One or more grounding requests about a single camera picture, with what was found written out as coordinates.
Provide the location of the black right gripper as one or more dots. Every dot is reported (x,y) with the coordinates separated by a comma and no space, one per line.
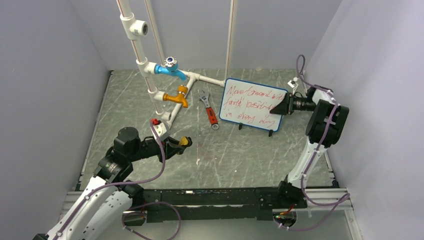
(283,108)

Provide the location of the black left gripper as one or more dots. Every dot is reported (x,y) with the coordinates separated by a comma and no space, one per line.
(171,146)

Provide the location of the yellow black whiteboard eraser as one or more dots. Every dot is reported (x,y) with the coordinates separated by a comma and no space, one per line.
(185,142)

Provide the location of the blue framed whiteboard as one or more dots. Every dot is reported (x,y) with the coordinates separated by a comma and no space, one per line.
(249,103)

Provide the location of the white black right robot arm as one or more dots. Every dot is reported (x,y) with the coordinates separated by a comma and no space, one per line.
(323,130)

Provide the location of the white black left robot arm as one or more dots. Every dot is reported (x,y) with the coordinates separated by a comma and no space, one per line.
(109,193)

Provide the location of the orange faucet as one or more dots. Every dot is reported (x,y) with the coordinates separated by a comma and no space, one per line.
(179,98)

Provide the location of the blue faucet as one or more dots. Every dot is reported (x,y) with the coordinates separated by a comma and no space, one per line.
(170,67)

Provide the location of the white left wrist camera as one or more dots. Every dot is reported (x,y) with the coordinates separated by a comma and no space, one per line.
(159,129)

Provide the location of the red handled adjustable wrench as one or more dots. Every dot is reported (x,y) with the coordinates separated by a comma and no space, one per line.
(204,97)

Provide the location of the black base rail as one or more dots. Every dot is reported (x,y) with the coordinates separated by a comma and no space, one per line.
(259,203)

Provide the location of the white PVC pipe frame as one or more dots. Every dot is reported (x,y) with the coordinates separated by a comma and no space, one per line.
(166,106)

